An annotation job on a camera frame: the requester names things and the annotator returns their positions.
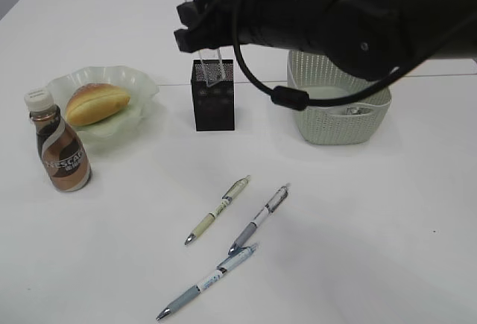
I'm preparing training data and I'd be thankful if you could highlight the clear plastic ruler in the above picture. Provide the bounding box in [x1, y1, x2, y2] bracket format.
[177, 0, 227, 87]

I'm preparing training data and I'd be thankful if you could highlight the yellow-green clear pen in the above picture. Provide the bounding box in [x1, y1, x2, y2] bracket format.
[184, 175, 250, 246]

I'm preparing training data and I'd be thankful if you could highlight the green plastic woven basket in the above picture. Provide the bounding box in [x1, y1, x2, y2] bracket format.
[287, 51, 392, 145]

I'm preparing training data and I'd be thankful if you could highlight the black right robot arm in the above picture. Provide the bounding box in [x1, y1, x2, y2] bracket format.
[174, 0, 476, 80]

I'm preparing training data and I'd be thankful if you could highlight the brown Nescafe coffee bottle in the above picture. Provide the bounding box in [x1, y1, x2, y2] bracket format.
[24, 88, 92, 192]

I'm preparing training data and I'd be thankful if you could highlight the white blue pen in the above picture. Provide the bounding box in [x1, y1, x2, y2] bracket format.
[156, 243, 259, 322]

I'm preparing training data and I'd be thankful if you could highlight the white grey pen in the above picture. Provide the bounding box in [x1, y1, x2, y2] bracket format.
[227, 183, 291, 255]

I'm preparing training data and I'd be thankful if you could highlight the pale green wavy plate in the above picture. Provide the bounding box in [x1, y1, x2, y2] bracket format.
[46, 66, 159, 143]

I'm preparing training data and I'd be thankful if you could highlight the black mesh pen holder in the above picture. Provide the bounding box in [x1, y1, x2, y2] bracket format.
[191, 60, 235, 131]

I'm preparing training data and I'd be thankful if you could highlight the golden bread roll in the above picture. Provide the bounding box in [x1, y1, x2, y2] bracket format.
[66, 83, 130, 127]

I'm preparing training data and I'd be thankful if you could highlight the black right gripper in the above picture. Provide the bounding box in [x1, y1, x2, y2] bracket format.
[174, 0, 305, 53]

